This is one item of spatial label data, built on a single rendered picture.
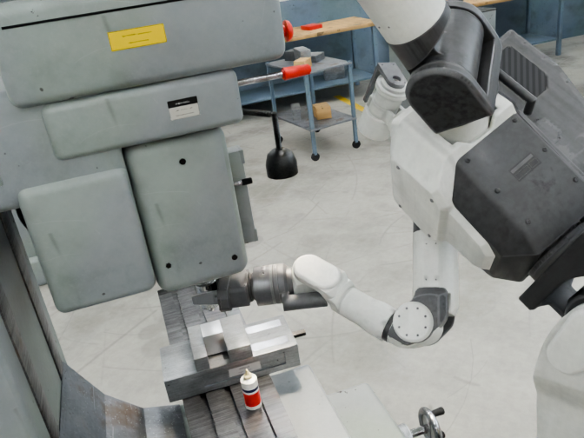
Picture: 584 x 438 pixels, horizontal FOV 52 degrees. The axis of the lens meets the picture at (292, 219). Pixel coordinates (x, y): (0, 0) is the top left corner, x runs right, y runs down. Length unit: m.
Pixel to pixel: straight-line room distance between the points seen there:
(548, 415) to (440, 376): 1.82
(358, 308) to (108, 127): 0.60
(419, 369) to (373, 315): 1.77
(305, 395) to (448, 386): 1.34
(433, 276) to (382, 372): 1.81
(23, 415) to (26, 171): 0.43
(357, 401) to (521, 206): 1.01
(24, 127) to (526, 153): 0.79
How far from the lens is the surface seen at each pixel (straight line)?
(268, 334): 1.63
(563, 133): 1.00
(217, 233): 1.18
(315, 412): 1.60
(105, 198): 1.11
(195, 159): 1.12
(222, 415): 1.53
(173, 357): 1.63
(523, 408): 2.83
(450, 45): 0.86
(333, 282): 1.24
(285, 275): 1.29
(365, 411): 1.77
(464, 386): 2.91
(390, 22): 0.80
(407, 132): 0.95
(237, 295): 1.29
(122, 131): 1.07
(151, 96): 1.06
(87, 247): 1.14
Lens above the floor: 1.92
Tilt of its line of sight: 25 degrees down
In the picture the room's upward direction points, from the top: 8 degrees counter-clockwise
